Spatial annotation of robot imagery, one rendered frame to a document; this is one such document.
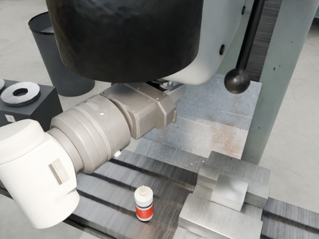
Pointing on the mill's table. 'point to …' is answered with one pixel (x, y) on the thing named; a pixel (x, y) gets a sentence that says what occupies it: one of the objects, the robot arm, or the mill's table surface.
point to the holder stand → (28, 103)
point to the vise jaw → (217, 220)
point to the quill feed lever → (244, 53)
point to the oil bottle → (144, 203)
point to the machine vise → (226, 169)
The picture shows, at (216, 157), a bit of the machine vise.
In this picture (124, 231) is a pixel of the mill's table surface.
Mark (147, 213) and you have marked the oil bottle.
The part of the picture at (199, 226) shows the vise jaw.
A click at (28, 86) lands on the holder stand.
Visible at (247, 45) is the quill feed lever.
